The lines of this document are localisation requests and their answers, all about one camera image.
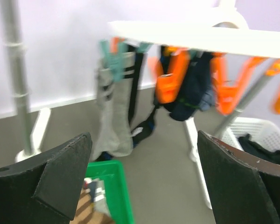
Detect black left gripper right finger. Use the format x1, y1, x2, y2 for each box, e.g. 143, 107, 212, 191
197, 131, 280, 224

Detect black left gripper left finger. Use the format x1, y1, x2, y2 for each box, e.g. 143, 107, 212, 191
0, 132, 92, 224

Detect dark navy hanging socks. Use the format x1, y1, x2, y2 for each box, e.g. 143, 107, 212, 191
154, 51, 216, 121

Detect white round sock hanger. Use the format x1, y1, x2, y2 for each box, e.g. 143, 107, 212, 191
108, 0, 280, 59

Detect white drying rack stand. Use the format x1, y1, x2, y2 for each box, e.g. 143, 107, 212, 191
0, 0, 273, 210

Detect white laundry basket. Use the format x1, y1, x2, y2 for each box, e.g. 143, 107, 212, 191
222, 117, 280, 165

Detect green plastic bin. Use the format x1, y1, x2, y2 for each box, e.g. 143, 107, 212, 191
70, 160, 135, 224

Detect grey striped sock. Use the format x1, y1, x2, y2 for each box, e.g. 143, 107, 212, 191
91, 52, 135, 161

